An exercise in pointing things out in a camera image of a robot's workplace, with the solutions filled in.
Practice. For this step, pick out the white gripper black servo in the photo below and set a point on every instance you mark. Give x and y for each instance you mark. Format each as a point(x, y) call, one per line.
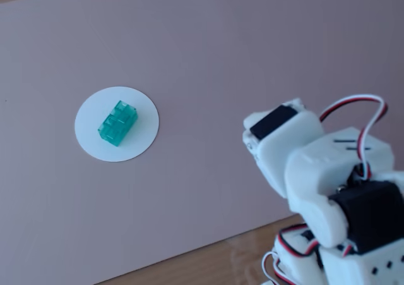
point(268, 124)

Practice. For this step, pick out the white paper circle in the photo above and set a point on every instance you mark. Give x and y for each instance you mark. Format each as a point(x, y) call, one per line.
point(139, 143)

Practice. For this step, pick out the teal transparent lego brick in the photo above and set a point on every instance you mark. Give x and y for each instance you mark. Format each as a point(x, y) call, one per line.
point(117, 124)

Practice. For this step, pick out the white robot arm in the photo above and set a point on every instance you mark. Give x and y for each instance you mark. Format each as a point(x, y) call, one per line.
point(315, 171)

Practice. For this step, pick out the pink mat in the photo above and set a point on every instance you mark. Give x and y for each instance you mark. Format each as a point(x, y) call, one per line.
point(189, 60)

